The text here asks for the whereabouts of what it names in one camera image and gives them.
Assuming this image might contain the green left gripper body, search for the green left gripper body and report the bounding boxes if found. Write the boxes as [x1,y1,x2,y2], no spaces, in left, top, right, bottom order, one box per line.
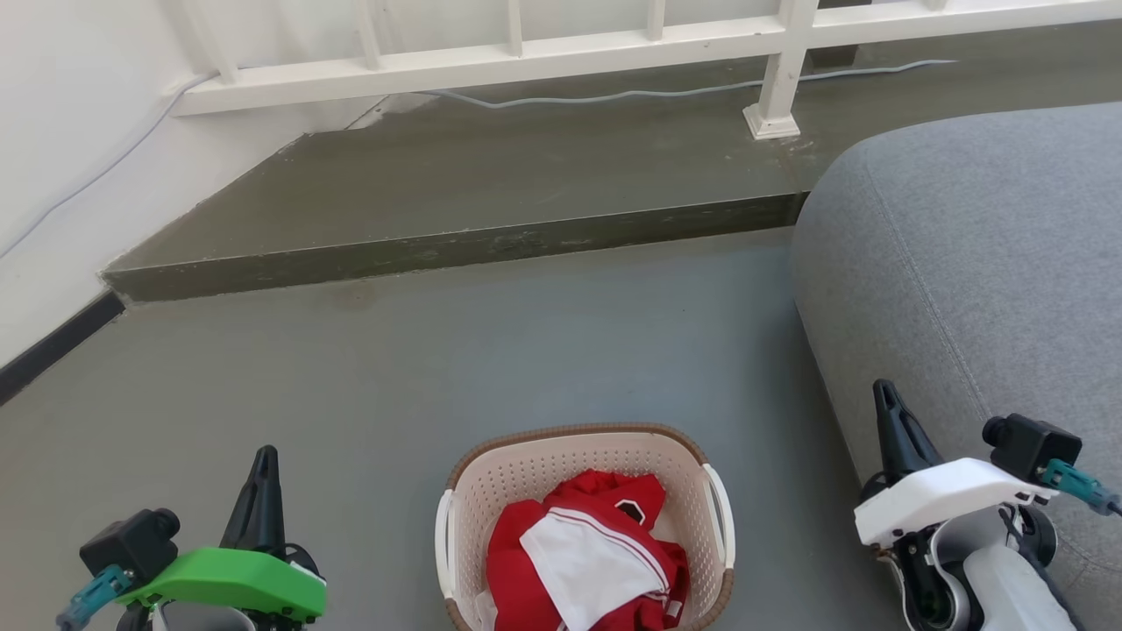
[118,543,327,631]

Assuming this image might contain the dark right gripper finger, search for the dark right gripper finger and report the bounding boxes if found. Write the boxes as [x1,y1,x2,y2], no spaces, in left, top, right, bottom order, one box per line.
[884,379,943,474]
[874,379,908,481]

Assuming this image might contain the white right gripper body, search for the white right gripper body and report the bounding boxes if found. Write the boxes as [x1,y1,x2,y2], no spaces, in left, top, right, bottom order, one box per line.
[855,458,1057,549]

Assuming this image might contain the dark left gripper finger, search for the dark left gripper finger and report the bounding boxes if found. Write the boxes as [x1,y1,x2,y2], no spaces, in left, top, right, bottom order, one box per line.
[219,445,264,551]
[254,445,286,553]

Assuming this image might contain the beige perforated laundry basket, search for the beige perforated laundry basket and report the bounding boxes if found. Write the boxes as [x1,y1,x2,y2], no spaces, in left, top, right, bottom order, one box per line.
[435,423,735,631]

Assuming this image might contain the grey fabric sofa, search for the grey fabric sofa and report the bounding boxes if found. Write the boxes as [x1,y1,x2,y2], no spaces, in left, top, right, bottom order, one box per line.
[793,103,1122,631]

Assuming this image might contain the black baseboard strip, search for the black baseboard strip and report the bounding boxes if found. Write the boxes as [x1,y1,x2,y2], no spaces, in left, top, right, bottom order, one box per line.
[0,289,126,407]

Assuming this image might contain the white garment with red stripes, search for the white garment with red stripes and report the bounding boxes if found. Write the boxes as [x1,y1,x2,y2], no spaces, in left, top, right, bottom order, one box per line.
[519,510,671,631]

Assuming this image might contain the grey concrete step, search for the grey concrete step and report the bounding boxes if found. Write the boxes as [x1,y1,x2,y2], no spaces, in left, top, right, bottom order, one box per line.
[101,26,1122,303]

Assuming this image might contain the white railing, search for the white railing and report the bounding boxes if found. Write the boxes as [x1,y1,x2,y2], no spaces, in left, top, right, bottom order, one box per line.
[171,0,1122,141]

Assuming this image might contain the teal right camera connector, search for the teal right camera connector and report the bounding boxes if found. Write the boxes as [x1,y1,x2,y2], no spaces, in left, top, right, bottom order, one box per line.
[1041,458,1122,516]

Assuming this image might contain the teal camera connector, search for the teal camera connector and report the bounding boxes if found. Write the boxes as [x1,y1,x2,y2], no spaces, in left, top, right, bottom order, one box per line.
[1041,458,1122,516]
[56,565,134,631]

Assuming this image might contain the teal left camera connector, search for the teal left camera connector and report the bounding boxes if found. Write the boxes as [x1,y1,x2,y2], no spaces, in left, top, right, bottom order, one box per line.
[56,565,134,631]

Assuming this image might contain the dark brown post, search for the dark brown post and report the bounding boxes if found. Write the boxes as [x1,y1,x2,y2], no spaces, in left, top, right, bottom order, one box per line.
[806,0,874,69]

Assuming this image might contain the light grey cable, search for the light grey cable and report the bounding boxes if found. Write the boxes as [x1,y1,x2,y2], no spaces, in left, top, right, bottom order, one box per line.
[0,60,956,259]

